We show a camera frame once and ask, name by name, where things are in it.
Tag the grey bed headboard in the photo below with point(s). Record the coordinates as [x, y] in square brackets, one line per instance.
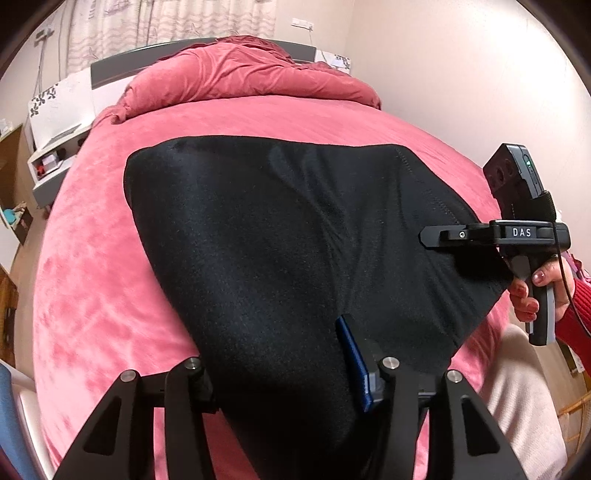
[202, 58]

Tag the white grey left nightstand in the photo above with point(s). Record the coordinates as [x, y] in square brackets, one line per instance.
[58, 116]

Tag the left wall power strip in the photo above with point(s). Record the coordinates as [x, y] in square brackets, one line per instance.
[43, 34]

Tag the blue white sofa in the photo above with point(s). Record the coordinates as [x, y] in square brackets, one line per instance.
[23, 447]

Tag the teal item in cabinet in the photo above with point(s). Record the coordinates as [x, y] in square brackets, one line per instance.
[9, 216]

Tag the person's beige trouser leg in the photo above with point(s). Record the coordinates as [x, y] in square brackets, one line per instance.
[517, 395]

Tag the red rumpled duvet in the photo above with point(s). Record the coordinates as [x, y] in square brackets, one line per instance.
[319, 81]

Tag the patterned white curtain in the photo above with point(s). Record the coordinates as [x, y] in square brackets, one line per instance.
[100, 29]

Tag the person's right hand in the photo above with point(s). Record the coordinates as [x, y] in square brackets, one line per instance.
[553, 273]

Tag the pink bed with sheet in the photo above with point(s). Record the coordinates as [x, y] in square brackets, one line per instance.
[98, 307]

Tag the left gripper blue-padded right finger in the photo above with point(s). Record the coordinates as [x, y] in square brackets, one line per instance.
[399, 408]

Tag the wood and white cabinet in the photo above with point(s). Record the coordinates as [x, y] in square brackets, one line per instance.
[16, 183]

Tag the black embroidered pants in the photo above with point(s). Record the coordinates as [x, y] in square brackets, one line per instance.
[260, 245]

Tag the right wall socket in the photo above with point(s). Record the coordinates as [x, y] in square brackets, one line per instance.
[302, 24]

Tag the red sleeved right forearm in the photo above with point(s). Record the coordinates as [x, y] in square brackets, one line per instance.
[574, 327]

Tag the white right nightstand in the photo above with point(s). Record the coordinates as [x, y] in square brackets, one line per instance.
[336, 61]

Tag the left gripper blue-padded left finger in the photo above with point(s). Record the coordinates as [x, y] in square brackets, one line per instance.
[117, 440]

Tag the black camera box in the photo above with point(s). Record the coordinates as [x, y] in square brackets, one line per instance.
[515, 184]

